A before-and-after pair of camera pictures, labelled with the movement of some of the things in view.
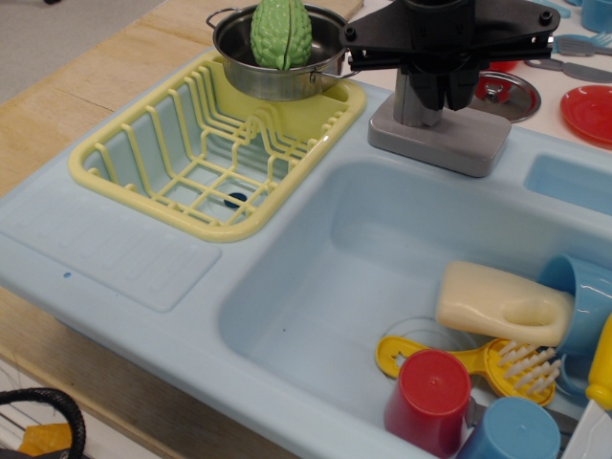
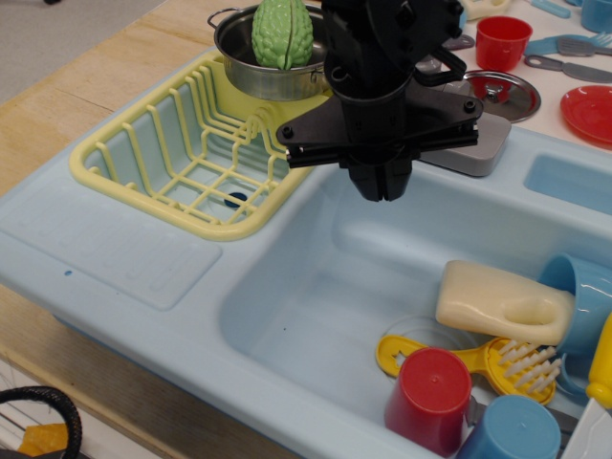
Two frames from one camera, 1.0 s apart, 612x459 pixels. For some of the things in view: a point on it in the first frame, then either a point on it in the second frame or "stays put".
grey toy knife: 579,71 stays put
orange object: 43,439 stays put
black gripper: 433,40 to 386,132
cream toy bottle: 473,296 stays put
